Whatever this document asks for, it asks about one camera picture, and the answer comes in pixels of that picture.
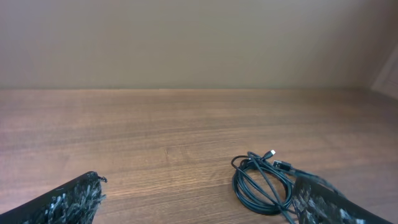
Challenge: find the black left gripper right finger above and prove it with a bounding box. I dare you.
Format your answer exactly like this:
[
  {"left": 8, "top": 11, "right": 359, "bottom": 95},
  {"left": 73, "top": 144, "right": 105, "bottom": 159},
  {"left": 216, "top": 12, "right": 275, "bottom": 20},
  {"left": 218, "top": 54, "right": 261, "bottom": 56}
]
[{"left": 292, "top": 177, "right": 392, "bottom": 224}]

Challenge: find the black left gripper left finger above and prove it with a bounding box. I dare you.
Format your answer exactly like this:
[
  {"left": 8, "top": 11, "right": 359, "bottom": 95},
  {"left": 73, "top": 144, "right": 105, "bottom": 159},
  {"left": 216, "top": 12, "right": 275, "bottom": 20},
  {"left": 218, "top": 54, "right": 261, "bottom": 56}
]
[{"left": 1, "top": 171, "right": 108, "bottom": 224}]

